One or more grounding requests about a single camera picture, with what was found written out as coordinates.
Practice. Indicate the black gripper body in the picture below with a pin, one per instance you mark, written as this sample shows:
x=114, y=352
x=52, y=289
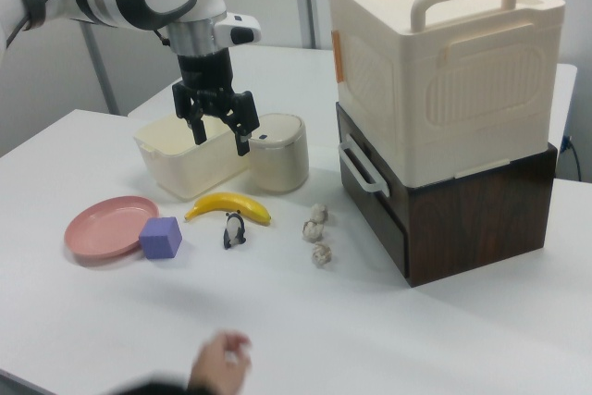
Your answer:
x=205, y=73

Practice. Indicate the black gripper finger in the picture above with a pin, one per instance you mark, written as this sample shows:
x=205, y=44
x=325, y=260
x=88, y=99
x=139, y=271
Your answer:
x=245, y=122
x=199, y=129

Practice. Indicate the purple cube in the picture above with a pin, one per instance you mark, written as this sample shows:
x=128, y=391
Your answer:
x=159, y=240

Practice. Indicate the dark sleeved forearm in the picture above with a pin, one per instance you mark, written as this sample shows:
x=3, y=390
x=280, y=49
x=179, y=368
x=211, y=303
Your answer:
x=157, y=383

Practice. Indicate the pink plate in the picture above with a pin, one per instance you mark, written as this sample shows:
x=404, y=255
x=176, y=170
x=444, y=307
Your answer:
x=102, y=228

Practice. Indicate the person's hand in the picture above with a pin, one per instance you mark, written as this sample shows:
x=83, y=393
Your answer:
x=219, y=367

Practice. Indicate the open cream plastic bin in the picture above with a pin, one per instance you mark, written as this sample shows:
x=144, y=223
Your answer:
x=185, y=173

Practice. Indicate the cream lidded trash can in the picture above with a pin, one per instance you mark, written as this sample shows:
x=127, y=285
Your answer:
x=277, y=164

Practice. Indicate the yellow banana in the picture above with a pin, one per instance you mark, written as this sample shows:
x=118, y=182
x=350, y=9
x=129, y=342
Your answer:
x=231, y=204

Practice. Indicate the panda figurine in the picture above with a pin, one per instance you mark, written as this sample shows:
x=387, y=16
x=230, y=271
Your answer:
x=233, y=230

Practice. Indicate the crumpled white paper ball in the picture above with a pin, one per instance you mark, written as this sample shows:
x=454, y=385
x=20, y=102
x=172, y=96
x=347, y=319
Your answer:
x=321, y=254
x=312, y=230
x=319, y=213

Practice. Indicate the dark wood drawer cabinet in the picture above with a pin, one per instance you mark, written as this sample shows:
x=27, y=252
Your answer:
x=476, y=228

